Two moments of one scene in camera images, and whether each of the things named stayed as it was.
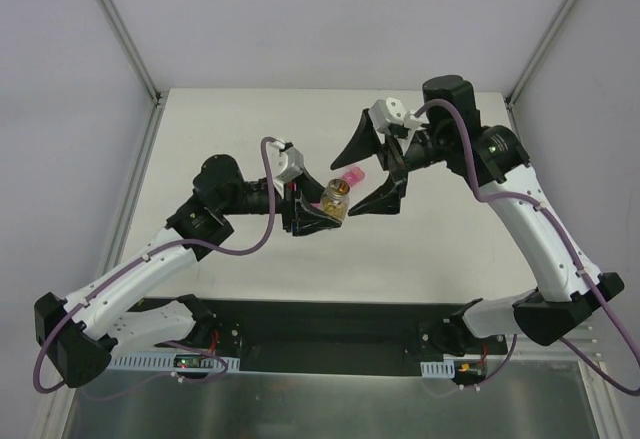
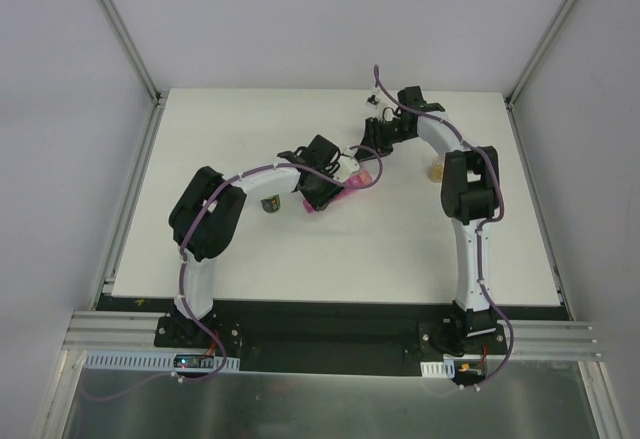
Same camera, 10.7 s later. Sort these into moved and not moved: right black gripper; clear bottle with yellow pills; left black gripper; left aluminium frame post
Moved: right black gripper; left black gripper; clear bottle with yellow pills
Not moved: left aluminium frame post
